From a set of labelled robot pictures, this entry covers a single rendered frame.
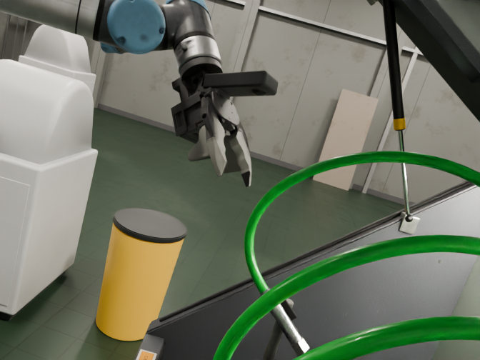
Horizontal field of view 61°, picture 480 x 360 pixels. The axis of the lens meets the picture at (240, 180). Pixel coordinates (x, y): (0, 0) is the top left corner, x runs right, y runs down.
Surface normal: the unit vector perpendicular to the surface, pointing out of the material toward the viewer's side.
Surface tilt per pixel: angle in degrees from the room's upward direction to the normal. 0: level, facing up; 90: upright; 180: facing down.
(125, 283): 93
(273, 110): 90
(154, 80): 90
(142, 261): 93
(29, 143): 71
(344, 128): 81
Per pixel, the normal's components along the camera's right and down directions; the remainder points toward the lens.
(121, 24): 0.30, 0.30
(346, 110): -0.11, 0.04
